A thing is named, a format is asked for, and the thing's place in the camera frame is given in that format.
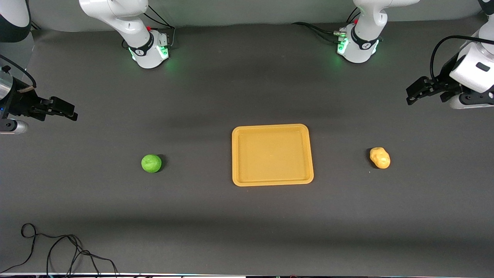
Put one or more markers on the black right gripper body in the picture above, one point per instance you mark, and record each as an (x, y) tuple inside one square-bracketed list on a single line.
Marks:
[(20, 101)]

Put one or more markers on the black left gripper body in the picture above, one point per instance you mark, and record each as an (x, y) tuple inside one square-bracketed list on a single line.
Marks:
[(444, 80)]

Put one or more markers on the yellow potato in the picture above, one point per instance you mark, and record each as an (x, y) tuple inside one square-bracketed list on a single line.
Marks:
[(380, 157)]

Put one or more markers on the green apple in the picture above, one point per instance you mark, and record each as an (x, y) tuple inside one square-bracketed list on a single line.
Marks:
[(151, 163)]

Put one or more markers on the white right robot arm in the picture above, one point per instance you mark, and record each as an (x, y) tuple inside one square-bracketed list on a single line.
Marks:
[(123, 19)]

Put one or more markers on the orange plastic tray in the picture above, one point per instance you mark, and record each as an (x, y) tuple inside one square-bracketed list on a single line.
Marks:
[(272, 154)]

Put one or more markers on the dark grey table mat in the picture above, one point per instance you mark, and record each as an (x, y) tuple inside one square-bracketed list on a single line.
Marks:
[(247, 216)]

